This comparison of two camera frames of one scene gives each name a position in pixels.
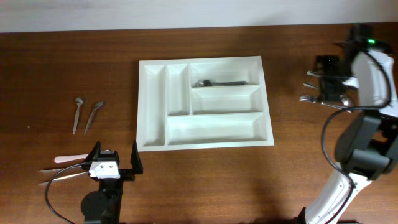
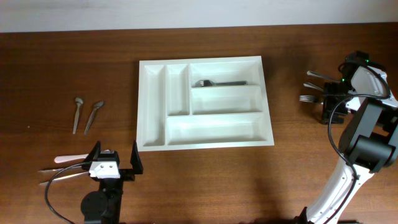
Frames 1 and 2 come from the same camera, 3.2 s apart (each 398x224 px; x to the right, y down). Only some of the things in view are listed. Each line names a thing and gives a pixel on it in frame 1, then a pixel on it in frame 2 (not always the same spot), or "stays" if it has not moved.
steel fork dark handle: x=204 y=83 stays
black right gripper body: x=336 y=71 to x=333 y=92
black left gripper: x=128 y=174 stays
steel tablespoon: x=309 y=73 stays
